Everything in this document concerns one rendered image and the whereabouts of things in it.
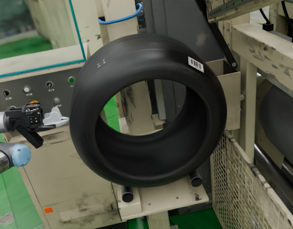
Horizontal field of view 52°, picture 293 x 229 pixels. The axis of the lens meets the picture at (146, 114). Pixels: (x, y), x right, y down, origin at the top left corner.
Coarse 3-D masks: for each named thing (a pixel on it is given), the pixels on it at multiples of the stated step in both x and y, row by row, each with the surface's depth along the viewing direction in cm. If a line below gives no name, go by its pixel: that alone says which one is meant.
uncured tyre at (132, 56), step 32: (96, 64) 98; (128, 64) 93; (160, 64) 93; (96, 96) 95; (192, 96) 131; (224, 96) 106; (96, 128) 131; (192, 128) 135; (224, 128) 113; (96, 160) 106; (128, 160) 133; (160, 160) 133; (192, 160) 112
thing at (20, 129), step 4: (16, 128) 107; (20, 128) 107; (24, 128) 107; (20, 132) 107; (24, 132) 108; (28, 132) 108; (32, 132) 110; (24, 136) 108; (28, 136) 108; (32, 136) 109; (36, 136) 111; (40, 136) 114; (28, 140) 109; (32, 140) 109; (36, 140) 110; (40, 140) 112; (32, 144) 110; (36, 144) 110; (40, 144) 111; (36, 148) 111
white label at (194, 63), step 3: (189, 57) 97; (189, 60) 96; (192, 60) 97; (195, 60) 98; (189, 63) 95; (192, 63) 96; (195, 63) 97; (198, 63) 98; (192, 66) 95; (195, 66) 96; (198, 66) 97; (201, 66) 98; (198, 69) 96; (201, 69) 97
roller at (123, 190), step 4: (124, 188) 120; (128, 188) 120; (124, 192) 118; (128, 192) 118; (132, 192) 120; (124, 196) 117; (128, 196) 117; (132, 196) 118; (124, 200) 118; (128, 200) 118
